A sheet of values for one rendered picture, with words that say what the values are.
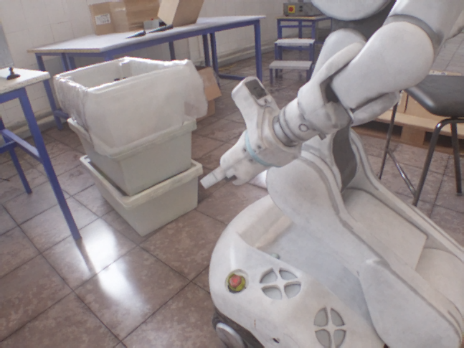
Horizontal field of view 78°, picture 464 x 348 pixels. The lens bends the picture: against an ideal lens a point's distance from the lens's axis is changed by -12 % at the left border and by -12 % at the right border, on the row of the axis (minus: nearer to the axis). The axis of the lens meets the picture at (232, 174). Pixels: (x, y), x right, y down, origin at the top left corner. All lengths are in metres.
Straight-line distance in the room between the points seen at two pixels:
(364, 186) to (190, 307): 0.71
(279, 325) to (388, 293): 0.23
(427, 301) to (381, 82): 0.48
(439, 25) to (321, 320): 0.60
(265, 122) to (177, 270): 0.94
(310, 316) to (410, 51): 0.56
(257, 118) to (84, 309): 1.03
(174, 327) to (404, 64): 1.01
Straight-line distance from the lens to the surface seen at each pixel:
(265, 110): 0.47
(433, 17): 0.35
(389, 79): 0.35
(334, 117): 0.40
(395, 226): 0.79
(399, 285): 0.69
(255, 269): 0.76
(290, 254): 0.89
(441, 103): 1.13
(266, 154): 0.46
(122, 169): 1.28
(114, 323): 1.21
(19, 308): 1.45
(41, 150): 1.40
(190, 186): 1.49
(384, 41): 0.34
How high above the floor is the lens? 0.93
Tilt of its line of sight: 31 degrees down
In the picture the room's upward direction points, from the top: 5 degrees counter-clockwise
